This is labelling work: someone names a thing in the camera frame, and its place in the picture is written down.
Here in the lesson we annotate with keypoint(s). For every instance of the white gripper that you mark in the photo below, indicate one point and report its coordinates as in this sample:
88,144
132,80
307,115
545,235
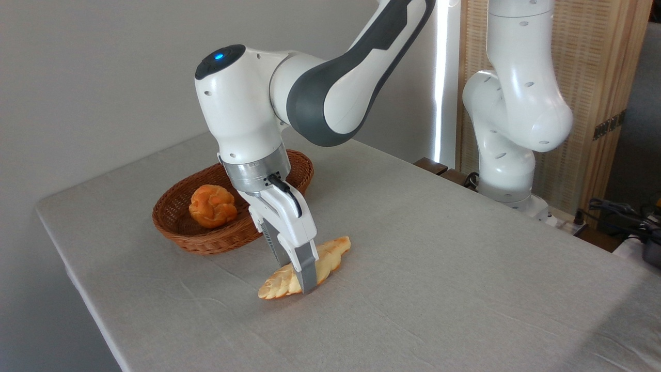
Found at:
292,222

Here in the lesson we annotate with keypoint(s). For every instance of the pale braided bread loaf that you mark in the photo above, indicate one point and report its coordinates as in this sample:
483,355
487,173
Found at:
333,256

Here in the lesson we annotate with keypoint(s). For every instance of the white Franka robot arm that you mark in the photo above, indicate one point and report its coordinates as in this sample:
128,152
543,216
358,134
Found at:
237,103

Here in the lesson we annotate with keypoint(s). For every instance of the round orange bread roll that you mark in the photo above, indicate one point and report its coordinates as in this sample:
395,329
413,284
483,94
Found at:
211,206

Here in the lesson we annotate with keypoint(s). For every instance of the brown wicker basket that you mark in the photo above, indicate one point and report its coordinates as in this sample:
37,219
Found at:
173,219

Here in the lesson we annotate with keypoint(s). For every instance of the grey tablecloth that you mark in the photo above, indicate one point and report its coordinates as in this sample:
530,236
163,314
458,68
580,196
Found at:
413,310

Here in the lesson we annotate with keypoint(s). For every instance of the dark brown wooden block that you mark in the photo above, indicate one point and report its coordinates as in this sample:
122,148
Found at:
457,177
431,165

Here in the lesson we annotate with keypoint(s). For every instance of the black metal hinge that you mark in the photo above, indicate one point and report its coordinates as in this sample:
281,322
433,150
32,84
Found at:
609,125

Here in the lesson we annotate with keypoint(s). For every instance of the wooden slatted screen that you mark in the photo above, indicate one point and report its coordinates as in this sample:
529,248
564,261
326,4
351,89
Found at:
588,51

